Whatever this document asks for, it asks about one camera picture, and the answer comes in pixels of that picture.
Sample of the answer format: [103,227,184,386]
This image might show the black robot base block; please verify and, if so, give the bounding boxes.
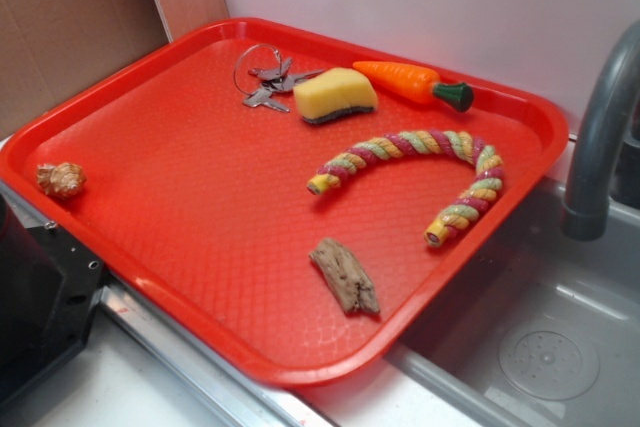
[1,199,104,409]

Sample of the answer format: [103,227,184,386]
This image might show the red plastic tray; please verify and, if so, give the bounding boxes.
[1,19,568,387]

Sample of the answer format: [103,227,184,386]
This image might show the yellow sponge with dark pad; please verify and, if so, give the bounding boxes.
[293,67,379,125]

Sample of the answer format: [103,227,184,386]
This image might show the brown driftwood piece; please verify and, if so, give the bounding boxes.
[309,237,380,315]

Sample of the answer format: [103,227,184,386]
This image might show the orange plastic toy carrot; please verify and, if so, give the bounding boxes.
[352,61,475,113]

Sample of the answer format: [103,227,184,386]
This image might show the tan spiral seashell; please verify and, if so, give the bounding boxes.
[36,162,87,199]

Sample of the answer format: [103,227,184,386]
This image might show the grey plastic toy sink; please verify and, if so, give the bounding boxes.
[388,180,639,426]

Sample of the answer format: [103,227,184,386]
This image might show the grey toy faucet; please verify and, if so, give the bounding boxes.
[561,22,639,241]

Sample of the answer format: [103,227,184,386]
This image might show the brown cardboard panel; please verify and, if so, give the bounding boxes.
[1,0,167,137]

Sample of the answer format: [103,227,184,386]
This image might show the silver keys on wire ring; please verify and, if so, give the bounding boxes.
[232,43,324,113]

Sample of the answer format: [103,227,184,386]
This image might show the multicolour twisted rope toy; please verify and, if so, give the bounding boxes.
[306,129,504,248]

